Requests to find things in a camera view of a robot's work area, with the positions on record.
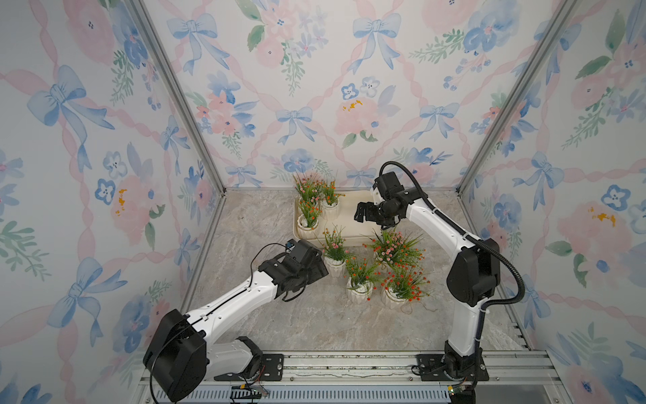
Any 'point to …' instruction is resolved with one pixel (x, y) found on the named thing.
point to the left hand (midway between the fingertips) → (298, 265)
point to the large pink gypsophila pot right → (392, 248)
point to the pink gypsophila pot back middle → (334, 250)
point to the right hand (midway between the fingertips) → (362, 210)
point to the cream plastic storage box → (356, 231)
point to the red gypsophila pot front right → (405, 284)
